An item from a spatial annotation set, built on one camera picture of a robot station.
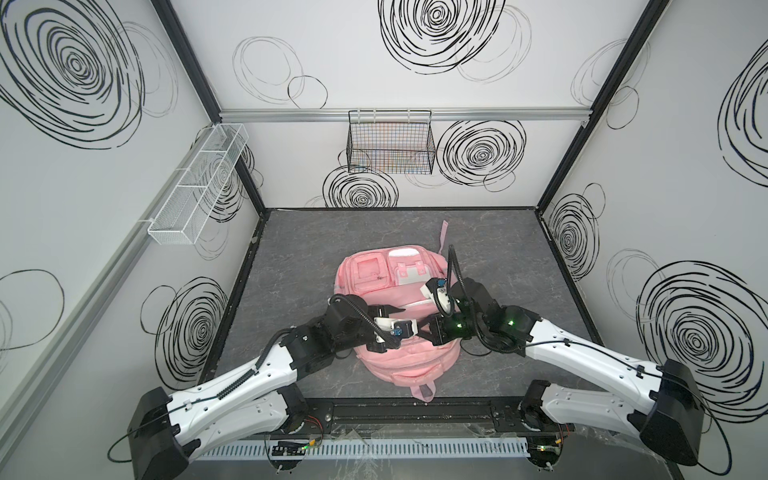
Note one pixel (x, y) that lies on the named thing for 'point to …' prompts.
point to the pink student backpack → (393, 277)
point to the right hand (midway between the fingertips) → (411, 336)
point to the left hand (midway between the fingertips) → (404, 315)
